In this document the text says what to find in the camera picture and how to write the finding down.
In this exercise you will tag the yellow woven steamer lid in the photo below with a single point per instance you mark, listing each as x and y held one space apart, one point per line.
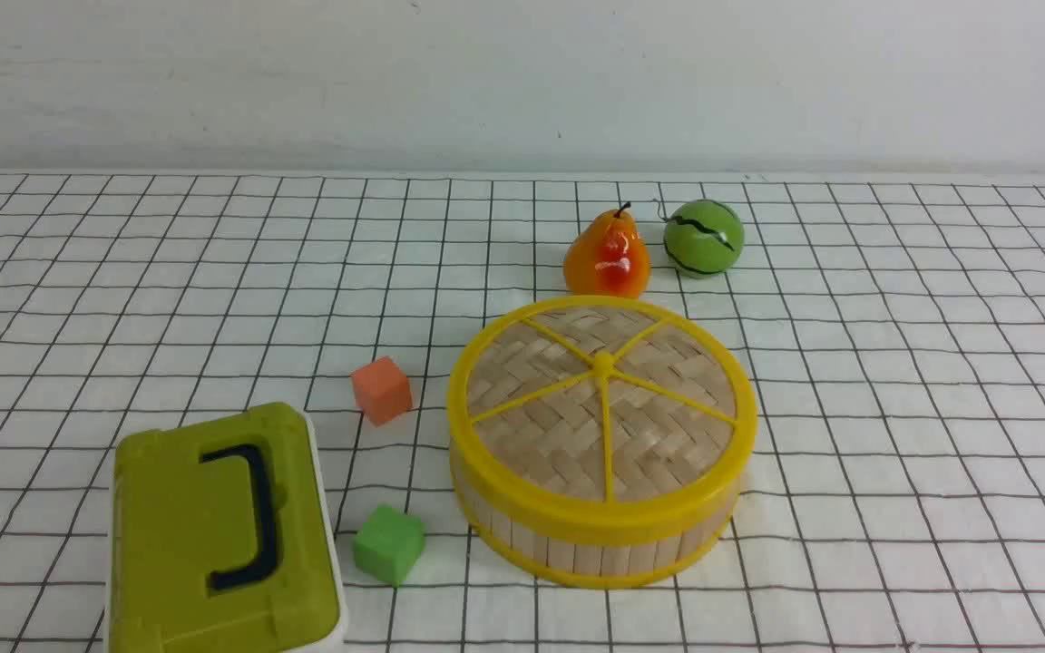
599 421

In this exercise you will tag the bamboo steamer basket yellow rim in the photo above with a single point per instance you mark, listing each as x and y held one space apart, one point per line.
594 545

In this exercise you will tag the orange toy pear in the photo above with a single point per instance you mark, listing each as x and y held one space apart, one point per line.
608 258

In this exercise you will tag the orange foam cube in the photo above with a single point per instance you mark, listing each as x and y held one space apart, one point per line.
382 391

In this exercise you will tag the green toy watermelon ball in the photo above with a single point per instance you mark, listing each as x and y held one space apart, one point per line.
703 238

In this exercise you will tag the green foam cube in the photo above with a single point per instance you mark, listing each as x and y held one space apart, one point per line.
388 545

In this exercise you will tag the olive green lidded box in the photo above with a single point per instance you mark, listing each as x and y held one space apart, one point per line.
221 540

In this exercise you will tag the white black grid tablecloth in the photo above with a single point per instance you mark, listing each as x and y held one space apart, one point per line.
894 328

